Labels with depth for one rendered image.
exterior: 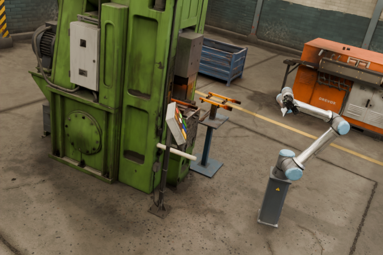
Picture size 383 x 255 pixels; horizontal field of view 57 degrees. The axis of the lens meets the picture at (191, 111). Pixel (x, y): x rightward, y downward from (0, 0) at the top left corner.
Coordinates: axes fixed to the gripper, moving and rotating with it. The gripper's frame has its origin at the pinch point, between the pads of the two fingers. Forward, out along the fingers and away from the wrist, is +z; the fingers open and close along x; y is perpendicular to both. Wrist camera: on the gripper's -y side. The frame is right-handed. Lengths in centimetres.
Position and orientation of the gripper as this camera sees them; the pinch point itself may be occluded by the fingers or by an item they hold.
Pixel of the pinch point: (292, 112)
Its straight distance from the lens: 285.2
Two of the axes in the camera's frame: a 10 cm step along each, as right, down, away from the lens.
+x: 7.5, -5.2, -4.1
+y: -6.4, -7.2, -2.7
